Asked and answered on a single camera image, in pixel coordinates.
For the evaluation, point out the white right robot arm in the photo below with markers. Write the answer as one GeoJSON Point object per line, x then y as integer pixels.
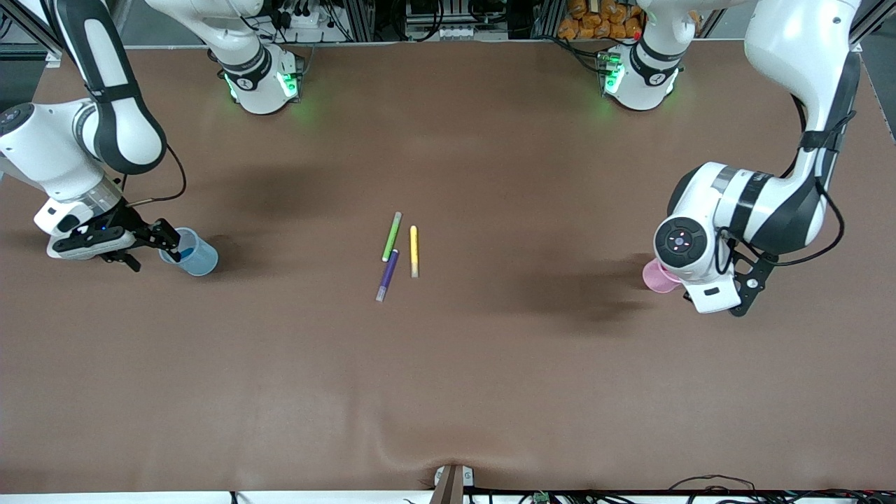
{"type": "Point", "coordinates": [42, 147]}

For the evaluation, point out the purple marker pen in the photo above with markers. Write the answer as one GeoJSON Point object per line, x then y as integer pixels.
{"type": "Point", "coordinates": [387, 275]}

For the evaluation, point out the yellow marker pen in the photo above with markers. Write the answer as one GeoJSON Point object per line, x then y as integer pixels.
{"type": "Point", "coordinates": [414, 248]}

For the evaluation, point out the small green circuit board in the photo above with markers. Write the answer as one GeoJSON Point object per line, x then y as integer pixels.
{"type": "Point", "coordinates": [540, 498]}

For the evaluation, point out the translucent pink plastic cup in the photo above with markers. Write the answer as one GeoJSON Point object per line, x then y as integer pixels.
{"type": "Point", "coordinates": [658, 280]}

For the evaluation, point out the grey table clamp bracket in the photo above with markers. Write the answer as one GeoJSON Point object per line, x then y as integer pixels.
{"type": "Point", "coordinates": [451, 483]}

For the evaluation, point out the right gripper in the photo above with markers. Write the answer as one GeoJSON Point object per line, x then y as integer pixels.
{"type": "Point", "coordinates": [134, 224]}

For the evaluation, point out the brown table cover mat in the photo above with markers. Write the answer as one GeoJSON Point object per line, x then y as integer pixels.
{"type": "Point", "coordinates": [448, 385]}

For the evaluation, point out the green marker pen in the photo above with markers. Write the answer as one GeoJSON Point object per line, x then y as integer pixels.
{"type": "Point", "coordinates": [392, 236]}

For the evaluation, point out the white terminal strip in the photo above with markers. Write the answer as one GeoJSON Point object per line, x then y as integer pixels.
{"type": "Point", "coordinates": [448, 32]}

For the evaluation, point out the orange snack bag pile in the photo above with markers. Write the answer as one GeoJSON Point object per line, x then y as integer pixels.
{"type": "Point", "coordinates": [595, 21]}

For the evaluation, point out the aluminium frame profile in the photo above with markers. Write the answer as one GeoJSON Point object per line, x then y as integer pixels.
{"type": "Point", "coordinates": [871, 19]}
{"type": "Point", "coordinates": [31, 21]}

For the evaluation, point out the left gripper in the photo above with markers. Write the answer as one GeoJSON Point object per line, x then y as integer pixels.
{"type": "Point", "coordinates": [687, 296]}

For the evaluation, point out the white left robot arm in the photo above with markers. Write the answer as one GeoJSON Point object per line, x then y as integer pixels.
{"type": "Point", "coordinates": [791, 42]}

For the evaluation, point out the translucent blue plastic cup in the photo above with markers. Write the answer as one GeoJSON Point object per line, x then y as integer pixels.
{"type": "Point", "coordinates": [203, 264]}

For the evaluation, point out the white power strip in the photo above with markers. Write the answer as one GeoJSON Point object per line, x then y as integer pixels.
{"type": "Point", "coordinates": [308, 17]}

